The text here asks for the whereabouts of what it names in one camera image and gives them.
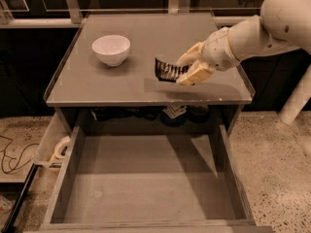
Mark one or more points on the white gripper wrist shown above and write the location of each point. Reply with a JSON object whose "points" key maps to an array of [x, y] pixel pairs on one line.
{"points": [[218, 49]]}

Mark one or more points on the black rxbar chocolate wrapper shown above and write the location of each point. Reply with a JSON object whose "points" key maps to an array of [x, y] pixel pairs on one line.
{"points": [[166, 72]]}

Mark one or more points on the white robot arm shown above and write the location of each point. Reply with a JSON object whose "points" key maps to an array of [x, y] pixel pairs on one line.
{"points": [[281, 26]]}

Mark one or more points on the grey cabinet with counter top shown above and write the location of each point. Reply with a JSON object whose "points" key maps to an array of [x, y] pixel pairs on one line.
{"points": [[81, 80]]}

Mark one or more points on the open grey top drawer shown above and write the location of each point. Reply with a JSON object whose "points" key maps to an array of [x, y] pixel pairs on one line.
{"points": [[154, 183]]}

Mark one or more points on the dark round container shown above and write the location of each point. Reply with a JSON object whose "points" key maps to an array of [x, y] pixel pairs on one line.
{"points": [[199, 114]]}

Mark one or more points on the black white paper packet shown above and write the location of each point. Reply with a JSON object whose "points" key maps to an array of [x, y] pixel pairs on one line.
{"points": [[174, 111]]}

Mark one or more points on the white ceramic bowl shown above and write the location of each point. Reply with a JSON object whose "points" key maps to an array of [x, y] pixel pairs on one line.
{"points": [[112, 50]]}

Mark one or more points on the dark objects on shelf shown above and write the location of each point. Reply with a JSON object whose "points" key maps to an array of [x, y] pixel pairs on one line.
{"points": [[106, 113]]}

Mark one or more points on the white tape roll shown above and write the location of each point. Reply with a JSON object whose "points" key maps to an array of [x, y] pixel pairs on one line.
{"points": [[60, 149]]}

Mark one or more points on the clear plastic side bin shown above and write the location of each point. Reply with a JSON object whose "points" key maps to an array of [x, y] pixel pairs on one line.
{"points": [[55, 131]]}

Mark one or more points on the metal frame railing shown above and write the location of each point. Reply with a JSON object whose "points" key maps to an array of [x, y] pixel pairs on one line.
{"points": [[28, 14]]}

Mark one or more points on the white cylindrical post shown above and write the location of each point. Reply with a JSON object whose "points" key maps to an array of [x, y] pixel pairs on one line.
{"points": [[296, 80]]}

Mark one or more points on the black floor rail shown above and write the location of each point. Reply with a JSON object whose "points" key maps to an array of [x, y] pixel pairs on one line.
{"points": [[22, 192]]}

